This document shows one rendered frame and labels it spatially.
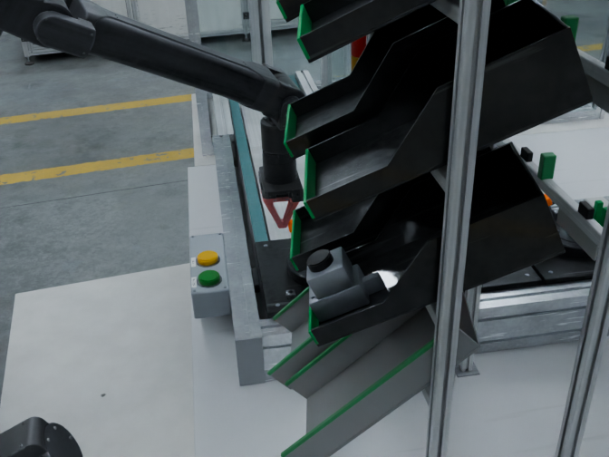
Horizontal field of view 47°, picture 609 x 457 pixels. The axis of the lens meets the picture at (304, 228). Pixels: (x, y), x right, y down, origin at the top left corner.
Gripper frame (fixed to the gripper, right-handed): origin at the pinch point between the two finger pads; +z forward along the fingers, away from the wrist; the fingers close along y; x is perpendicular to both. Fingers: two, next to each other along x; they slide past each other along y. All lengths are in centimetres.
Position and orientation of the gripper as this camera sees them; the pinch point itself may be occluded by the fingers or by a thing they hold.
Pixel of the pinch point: (282, 223)
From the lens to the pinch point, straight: 123.9
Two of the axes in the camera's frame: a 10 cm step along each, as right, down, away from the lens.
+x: -9.9, 1.0, -1.2
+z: 0.2, 8.6, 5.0
